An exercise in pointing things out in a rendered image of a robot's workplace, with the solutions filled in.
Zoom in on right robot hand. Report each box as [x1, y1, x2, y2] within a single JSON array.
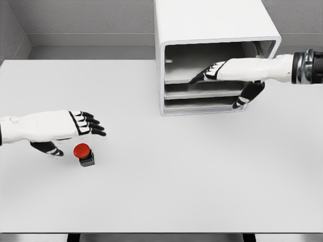
[[188, 58, 273, 110]]

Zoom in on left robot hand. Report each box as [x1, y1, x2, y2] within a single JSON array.
[[22, 110, 107, 157]]

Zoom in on white tabletop storage cabinet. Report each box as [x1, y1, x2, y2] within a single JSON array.
[[154, 0, 282, 117]]

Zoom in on red button load switch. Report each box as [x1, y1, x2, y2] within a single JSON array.
[[73, 143, 96, 168]]

